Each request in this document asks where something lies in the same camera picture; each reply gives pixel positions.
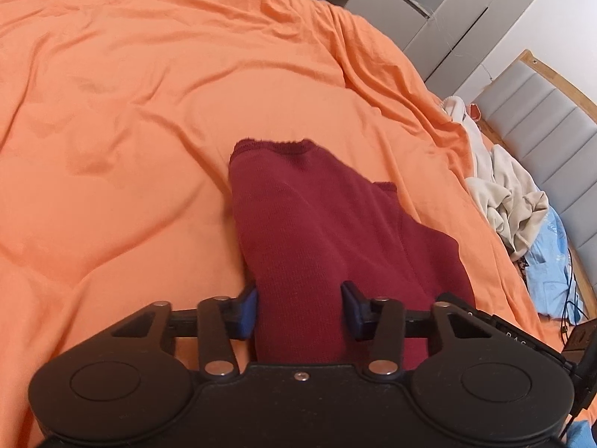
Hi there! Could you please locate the black cable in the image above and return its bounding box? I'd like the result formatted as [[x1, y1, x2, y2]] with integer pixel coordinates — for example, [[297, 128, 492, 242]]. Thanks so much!
[[559, 241, 587, 337]]

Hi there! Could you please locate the orange bed cover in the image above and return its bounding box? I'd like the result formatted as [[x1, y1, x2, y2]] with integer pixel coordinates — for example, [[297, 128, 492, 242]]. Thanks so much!
[[0, 0, 556, 448]]

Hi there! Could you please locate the white shelf cabinet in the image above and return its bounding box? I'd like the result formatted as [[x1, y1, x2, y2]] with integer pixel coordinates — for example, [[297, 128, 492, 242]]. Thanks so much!
[[344, 0, 597, 100]]

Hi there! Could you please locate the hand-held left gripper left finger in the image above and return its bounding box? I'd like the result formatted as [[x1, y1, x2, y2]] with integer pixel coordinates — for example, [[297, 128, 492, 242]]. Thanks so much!
[[111, 284, 259, 378]]

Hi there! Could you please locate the maroon knit garment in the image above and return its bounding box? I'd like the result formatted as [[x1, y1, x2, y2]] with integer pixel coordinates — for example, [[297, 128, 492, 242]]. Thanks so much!
[[228, 138, 476, 368]]

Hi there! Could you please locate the cream crumpled garment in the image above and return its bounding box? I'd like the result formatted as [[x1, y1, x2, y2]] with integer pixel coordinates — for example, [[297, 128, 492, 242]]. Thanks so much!
[[440, 95, 550, 262]]

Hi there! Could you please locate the blue cloth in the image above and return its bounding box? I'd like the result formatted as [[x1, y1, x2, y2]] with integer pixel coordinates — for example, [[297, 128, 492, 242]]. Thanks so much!
[[565, 421, 597, 448]]

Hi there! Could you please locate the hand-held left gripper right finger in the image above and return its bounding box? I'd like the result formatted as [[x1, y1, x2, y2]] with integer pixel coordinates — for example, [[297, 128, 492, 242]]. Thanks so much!
[[340, 281, 501, 377]]

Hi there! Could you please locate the grey padded wooden-framed panel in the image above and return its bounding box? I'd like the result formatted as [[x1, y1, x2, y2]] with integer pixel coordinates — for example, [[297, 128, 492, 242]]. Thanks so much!
[[471, 49, 597, 299]]

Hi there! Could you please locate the light blue shirt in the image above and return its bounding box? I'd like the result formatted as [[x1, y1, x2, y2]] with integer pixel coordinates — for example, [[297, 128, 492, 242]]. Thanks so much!
[[515, 206, 585, 323]]

